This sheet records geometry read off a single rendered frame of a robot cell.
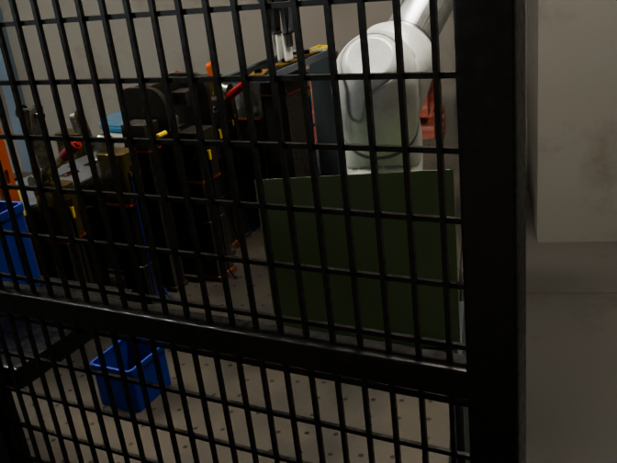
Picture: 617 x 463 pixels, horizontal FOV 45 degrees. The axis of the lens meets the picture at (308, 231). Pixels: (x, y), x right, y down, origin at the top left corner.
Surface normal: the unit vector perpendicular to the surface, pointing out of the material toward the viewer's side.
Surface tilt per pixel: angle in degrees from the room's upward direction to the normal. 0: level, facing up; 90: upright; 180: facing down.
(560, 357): 0
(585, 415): 0
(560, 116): 90
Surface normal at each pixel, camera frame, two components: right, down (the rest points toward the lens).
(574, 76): -0.21, 0.39
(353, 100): -0.54, 0.62
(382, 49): -0.27, -0.28
